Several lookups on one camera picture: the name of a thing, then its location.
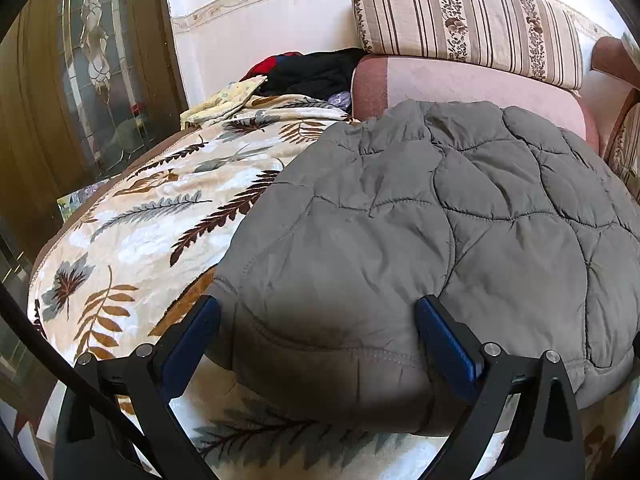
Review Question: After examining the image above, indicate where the grey puffer jacket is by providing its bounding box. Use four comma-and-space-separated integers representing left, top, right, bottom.
209, 99, 640, 438

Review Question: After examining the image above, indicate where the large striped floral cushion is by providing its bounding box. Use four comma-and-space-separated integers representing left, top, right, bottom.
350, 0, 586, 92

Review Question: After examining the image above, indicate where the pink sofa armrest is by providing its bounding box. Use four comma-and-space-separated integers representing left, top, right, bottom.
591, 36, 633, 79

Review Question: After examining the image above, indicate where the small striped floral cushion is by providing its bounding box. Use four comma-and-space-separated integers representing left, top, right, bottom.
602, 87, 640, 192

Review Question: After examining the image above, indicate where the yellow floral cloth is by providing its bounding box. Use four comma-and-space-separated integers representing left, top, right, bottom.
180, 74, 269, 129

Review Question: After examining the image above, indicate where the red and blue garment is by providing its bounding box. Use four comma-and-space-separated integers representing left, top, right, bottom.
240, 52, 302, 84

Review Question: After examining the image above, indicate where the printed paper on floor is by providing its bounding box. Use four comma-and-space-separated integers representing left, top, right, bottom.
56, 180, 109, 222

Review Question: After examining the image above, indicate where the black garment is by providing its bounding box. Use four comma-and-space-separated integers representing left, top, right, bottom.
260, 47, 366, 102

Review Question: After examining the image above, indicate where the leaf print blanket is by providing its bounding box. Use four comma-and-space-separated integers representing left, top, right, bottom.
27, 96, 626, 480

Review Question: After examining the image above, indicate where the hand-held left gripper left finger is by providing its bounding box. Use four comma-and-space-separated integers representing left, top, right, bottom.
55, 295, 222, 480

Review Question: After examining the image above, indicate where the black cable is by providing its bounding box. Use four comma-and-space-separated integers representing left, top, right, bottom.
0, 285, 153, 477

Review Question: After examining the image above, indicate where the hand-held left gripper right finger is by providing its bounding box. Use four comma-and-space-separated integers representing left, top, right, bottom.
416, 294, 586, 480

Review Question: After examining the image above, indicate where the pink sofa seat cushion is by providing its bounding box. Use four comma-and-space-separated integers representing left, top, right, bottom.
351, 55, 601, 155

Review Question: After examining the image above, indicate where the wooden door with patterned glass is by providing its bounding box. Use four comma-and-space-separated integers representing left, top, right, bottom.
0, 0, 189, 266

